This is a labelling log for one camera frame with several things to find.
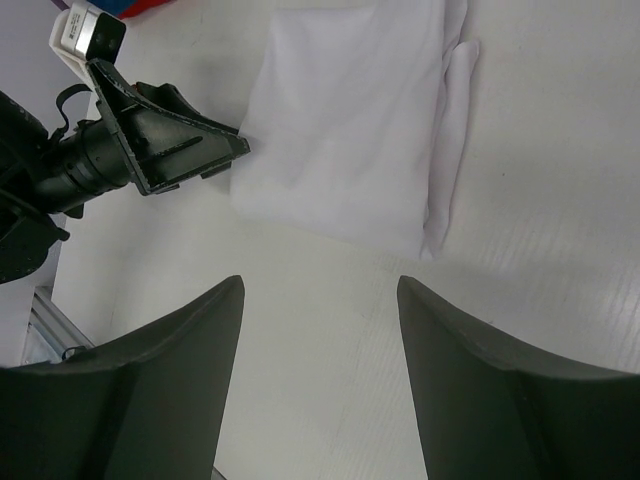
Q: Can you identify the folded blue t shirt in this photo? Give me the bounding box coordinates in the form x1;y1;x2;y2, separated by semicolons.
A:
91;0;140;18

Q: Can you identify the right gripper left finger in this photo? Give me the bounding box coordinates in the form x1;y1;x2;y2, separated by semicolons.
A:
1;276;244;479

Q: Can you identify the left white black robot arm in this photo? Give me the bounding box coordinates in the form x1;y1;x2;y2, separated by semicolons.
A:
1;59;250;283

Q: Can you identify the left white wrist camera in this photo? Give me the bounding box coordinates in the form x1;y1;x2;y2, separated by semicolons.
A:
49;1;126;90

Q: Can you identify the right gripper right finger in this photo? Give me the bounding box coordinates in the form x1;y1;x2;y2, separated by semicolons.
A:
397;276;639;479

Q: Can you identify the white t shirt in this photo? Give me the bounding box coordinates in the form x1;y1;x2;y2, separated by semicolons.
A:
230;1;479;260

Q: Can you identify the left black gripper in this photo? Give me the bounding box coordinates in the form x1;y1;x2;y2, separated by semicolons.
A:
29;60;250;213

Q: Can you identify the aluminium mounting rail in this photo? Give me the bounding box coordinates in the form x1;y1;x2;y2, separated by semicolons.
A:
20;287;94;366

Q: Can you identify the folded red t shirt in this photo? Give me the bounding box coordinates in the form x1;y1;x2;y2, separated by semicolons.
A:
118;0;172;19

